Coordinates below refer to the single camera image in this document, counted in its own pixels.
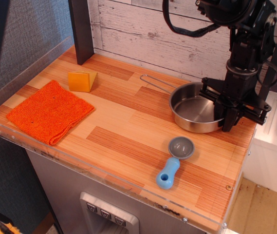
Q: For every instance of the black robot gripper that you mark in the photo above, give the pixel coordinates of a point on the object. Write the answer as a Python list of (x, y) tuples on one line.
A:
[(235, 97)]

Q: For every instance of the stainless steel pot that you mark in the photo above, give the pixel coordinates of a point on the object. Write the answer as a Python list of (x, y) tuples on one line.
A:
[(190, 110)]

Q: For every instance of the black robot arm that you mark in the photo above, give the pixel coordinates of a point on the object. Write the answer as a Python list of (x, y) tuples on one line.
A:
[(252, 24)]

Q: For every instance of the white cabinet at right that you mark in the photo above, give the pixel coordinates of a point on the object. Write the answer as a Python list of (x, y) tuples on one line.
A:
[(261, 163)]

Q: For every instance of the clear acrylic table guard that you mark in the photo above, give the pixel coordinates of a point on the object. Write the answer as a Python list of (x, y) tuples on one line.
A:
[(124, 141)]

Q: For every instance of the yellow cheese wedge block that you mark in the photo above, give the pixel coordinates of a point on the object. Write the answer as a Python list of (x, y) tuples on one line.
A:
[(81, 81)]

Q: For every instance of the silver dispenser panel with buttons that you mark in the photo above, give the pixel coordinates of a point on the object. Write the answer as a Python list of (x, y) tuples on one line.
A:
[(100, 216)]

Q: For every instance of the orange knitted cloth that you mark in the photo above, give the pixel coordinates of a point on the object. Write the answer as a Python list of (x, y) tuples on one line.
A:
[(49, 113)]

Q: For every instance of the grey toy fridge cabinet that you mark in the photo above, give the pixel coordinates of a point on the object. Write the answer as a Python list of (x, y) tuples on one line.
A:
[(63, 187)]

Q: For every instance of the black and yellow object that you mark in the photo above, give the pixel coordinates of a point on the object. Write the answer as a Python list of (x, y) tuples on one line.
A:
[(8, 229)]

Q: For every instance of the blue handled grey scoop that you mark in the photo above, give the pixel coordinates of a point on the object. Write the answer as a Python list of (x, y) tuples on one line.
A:
[(180, 148)]

